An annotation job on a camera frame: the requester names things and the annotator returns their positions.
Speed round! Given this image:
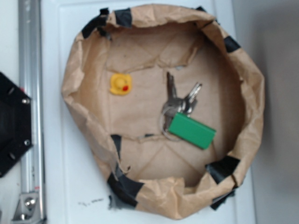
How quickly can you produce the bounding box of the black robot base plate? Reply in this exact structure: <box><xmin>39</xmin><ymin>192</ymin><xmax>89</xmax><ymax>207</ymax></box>
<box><xmin>0</xmin><ymin>73</ymin><xmax>32</xmax><ymax>177</ymax></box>

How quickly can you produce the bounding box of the metal key ring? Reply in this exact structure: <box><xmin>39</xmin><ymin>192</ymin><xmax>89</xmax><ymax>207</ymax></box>
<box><xmin>158</xmin><ymin>104</ymin><xmax>182</xmax><ymax>142</ymax></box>

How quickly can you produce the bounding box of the yellow rubber duck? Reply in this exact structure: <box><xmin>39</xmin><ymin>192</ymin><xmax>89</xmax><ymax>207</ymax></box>
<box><xmin>110</xmin><ymin>73</ymin><xmax>132</xmax><ymax>96</ymax></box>

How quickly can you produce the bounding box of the aluminium extrusion rail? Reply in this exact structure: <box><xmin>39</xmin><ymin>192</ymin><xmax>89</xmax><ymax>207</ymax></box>
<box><xmin>11</xmin><ymin>0</ymin><xmax>47</xmax><ymax>224</ymax></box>

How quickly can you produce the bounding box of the white tray board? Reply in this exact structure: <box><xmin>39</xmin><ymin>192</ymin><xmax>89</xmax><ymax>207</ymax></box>
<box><xmin>40</xmin><ymin>0</ymin><xmax>255</xmax><ymax>224</ymax></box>

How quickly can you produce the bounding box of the silver key pair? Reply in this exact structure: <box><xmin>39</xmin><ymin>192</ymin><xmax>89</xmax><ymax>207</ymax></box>
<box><xmin>178</xmin><ymin>83</ymin><xmax>202</xmax><ymax>115</ymax></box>

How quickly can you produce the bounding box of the green key fob tag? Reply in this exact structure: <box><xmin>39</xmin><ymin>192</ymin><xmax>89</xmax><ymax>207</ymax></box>
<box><xmin>168</xmin><ymin>112</ymin><xmax>216</xmax><ymax>149</ymax></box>

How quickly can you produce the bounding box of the brown paper bag bin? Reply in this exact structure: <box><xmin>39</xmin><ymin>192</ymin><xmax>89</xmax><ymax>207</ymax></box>
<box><xmin>61</xmin><ymin>4</ymin><xmax>265</xmax><ymax>219</ymax></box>

